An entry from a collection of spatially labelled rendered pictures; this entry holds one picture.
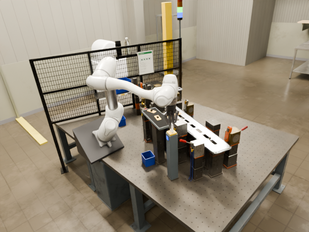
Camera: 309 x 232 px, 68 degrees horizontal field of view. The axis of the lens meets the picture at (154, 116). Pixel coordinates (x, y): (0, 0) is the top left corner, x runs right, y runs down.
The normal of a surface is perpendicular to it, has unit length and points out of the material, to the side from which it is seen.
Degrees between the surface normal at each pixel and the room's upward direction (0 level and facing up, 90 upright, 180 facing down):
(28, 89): 90
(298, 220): 0
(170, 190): 0
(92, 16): 90
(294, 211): 0
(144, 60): 90
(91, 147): 42
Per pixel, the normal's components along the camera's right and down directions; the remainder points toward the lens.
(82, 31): 0.70, 0.29
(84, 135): 0.40, -0.45
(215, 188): -0.06, -0.89
